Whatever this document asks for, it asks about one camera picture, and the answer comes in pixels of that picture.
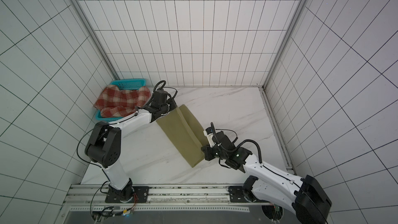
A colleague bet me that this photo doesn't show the olive green skirt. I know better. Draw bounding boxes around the olive green skirt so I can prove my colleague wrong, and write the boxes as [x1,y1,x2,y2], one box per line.
[156,105,208,168]

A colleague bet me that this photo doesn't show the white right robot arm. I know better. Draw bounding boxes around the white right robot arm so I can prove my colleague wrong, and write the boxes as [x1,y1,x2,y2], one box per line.
[201,124,332,224]

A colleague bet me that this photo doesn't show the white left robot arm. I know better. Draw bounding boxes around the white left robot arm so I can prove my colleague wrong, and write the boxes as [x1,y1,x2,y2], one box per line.
[85,89,178,197]

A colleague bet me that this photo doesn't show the teal plastic basket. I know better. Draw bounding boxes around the teal plastic basket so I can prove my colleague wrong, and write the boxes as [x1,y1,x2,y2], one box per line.
[94,79,151,122]

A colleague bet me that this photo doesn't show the red plaid skirt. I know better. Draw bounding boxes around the red plaid skirt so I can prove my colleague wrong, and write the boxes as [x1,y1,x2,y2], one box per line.
[94,85,151,118]

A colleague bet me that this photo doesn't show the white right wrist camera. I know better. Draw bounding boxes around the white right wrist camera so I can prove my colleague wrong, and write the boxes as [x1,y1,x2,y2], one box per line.
[204,130,215,147]

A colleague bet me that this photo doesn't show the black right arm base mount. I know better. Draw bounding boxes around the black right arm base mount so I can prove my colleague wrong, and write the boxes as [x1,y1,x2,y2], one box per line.
[228,176,258,203]

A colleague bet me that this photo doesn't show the aluminium corner post left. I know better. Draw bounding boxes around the aluminium corner post left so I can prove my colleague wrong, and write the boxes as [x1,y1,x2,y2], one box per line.
[69,0,120,80]

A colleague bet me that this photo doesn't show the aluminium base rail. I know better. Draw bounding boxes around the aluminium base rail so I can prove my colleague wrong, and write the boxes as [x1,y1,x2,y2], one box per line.
[63,183,274,214]

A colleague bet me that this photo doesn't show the electronics board with wires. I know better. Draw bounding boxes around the electronics board with wires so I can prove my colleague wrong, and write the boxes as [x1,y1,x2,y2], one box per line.
[90,194,138,224]

